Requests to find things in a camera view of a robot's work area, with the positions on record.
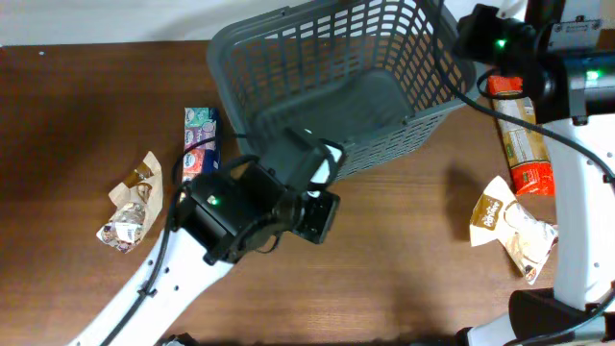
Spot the orange pasta package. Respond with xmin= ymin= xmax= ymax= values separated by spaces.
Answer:
xmin=492 ymin=97 xmax=554 ymax=197

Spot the Kleenex tissue multipack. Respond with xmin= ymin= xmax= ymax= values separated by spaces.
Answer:
xmin=182 ymin=108 xmax=223 ymax=182

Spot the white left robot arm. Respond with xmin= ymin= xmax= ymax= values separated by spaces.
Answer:
xmin=72 ymin=128 xmax=345 ymax=345

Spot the grey plastic basket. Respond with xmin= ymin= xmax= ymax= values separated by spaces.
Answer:
xmin=207 ymin=0 xmax=480 ymax=178

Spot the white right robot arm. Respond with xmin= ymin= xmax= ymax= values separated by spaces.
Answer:
xmin=454 ymin=1 xmax=614 ymax=345

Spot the beige snack bag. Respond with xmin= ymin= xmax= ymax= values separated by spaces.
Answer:
xmin=96 ymin=152 xmax=163 ymax=254
xmin=469 ymin=176 xmax=558 ymax=284

